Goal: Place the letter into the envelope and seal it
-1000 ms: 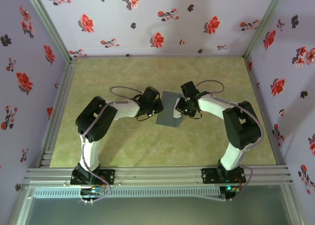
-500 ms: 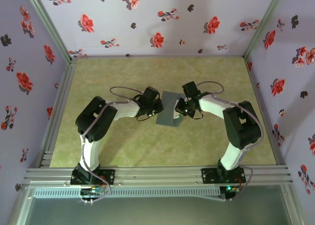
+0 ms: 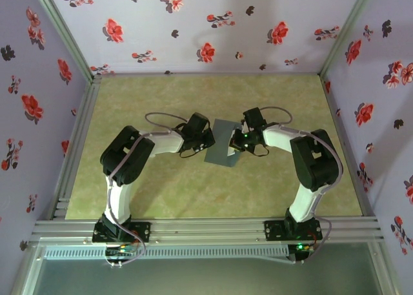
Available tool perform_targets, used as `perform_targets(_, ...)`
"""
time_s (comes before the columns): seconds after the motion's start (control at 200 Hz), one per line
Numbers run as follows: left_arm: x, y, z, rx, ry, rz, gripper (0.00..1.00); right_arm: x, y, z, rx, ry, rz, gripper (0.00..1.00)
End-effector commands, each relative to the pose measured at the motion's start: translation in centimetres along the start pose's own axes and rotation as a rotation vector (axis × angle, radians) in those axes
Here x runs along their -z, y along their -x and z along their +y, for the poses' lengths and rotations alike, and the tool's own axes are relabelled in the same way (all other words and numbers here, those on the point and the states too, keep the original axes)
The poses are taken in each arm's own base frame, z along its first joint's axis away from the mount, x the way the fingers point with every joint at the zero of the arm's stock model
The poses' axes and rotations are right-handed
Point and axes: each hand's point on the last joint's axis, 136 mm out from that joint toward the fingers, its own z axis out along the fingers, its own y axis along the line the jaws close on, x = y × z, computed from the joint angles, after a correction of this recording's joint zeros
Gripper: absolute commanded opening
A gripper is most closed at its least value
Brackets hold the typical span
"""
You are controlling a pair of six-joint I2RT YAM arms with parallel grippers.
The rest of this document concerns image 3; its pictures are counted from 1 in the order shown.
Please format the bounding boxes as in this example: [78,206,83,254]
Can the grey slotted cable duct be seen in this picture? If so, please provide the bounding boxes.
[43,245,290,261]

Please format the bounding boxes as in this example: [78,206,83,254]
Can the grey-blue paper envelope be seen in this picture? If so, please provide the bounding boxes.
[203,118,245,168]

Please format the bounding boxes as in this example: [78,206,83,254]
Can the left arm grey cable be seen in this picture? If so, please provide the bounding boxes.
[105,112,191,269]

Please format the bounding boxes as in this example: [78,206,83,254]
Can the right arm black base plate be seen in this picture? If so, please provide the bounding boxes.
[263,219,323,243]

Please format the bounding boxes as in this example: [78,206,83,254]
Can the aluminium side rail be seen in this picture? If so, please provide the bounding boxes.
[48,75,103,220]
[318,74,379,218]

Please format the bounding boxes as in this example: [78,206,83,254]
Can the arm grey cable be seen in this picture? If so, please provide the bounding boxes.
[105,112,191,269]
[257,106,345,265]

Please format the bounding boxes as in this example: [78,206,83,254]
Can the lower aluminium frame leg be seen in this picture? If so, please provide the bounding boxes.
[367,243,403,295]
[9,243,45,295]

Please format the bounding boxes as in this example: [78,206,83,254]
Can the left arm controller board wires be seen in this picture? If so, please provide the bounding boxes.
[103,243,146,269]

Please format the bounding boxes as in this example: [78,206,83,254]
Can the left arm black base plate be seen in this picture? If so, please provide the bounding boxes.
[92,221,152,244]

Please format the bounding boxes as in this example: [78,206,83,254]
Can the wide aluminium frame rail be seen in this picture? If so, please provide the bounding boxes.
[31,216,385,244]

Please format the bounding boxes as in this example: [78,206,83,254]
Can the right arm controller board wires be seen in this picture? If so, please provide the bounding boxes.
[288,241,316,265]

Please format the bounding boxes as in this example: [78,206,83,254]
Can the grey metal lower panel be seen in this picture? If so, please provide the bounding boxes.
[32,243,385,295]

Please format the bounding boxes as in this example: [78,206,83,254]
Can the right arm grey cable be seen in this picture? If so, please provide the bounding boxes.
[257,106,345,265]

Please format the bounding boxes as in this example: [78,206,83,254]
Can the arm controller board wires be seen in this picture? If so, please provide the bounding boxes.
[288,241,316,265]
[103,243,146,269]

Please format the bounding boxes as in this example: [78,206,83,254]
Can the aluminium corner post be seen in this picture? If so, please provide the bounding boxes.
[28,0,97,83]
[317,0,379,79]

